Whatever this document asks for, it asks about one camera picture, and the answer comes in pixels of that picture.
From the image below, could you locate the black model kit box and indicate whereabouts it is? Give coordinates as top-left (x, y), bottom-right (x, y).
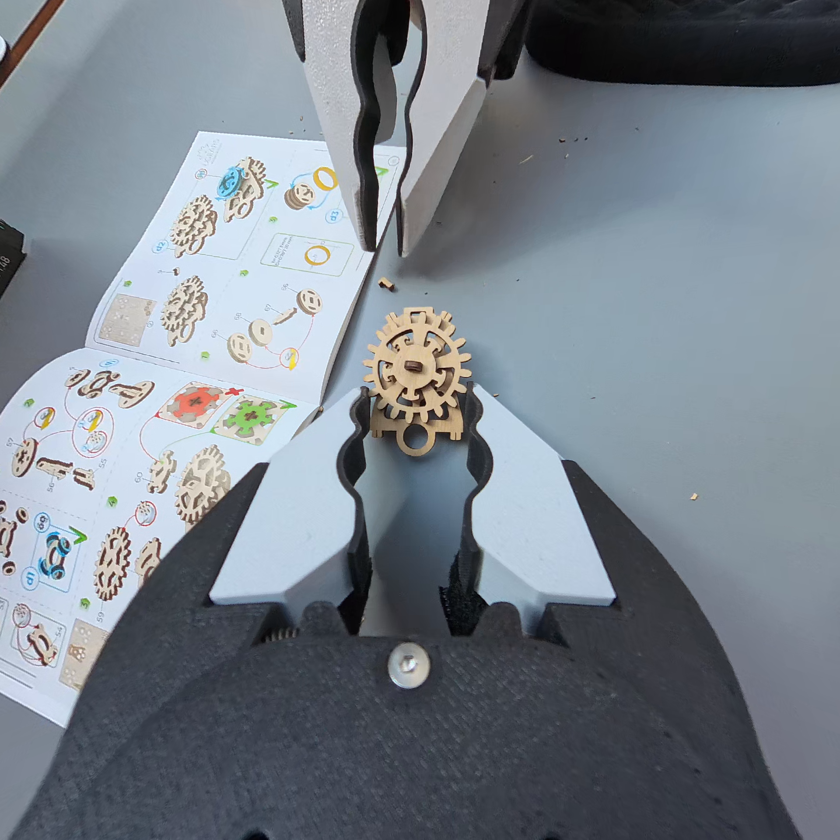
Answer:
top-left (0, 220), bottom-right (26, 303)

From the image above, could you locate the illustrated instruction booklet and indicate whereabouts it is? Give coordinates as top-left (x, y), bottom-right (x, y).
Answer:
top-left (0, 131), bottom-right (408, 728)

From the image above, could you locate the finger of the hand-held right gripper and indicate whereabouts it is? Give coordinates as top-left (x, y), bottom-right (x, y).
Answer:
top-left (395, 0), bottom-right (490, 258)
top-left (282, 0), bottom-right (399, 252)

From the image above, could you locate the wooden gear assembly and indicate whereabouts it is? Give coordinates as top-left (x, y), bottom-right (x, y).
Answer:
top-left (363, 306), bottom-right (473, 460)

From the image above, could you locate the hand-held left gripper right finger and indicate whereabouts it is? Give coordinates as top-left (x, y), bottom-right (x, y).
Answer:
top-left (440, 384), bottom-right (618, 636)

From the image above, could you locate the black quilted cushion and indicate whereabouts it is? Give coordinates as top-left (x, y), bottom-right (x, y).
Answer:
top-left (525, 0), bottom-right (840, 88)

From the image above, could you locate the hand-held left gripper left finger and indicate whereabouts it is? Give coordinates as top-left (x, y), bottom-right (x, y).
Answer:
top-left (209, 386), bottom-right (375, 636)

